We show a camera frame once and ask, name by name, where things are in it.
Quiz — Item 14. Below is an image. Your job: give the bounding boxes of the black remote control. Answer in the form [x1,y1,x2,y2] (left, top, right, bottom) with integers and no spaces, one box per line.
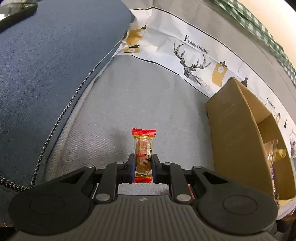
[0,3,38,33]

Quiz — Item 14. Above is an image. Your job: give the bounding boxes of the brown cardboard box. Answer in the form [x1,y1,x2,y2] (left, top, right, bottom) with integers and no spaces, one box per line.
[206,78,295,206]

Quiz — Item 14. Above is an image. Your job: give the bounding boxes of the metal bead chain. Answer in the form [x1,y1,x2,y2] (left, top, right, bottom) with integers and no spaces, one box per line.
[0,61,110,191]

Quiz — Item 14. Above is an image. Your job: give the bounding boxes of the deer print sofa cover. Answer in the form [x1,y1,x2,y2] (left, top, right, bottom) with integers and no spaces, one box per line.
[43,1,295,181]

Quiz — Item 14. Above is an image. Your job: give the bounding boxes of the red candy bar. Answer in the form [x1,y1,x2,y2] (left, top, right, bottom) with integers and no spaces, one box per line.
[132,128,157,183]

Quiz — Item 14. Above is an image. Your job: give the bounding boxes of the green checkered cloth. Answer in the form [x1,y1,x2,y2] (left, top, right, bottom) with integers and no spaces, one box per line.
[212,0,295,85]

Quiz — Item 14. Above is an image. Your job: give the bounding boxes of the clear wrapped snack in box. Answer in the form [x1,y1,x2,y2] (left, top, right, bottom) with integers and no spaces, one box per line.
[264,139,287,201]

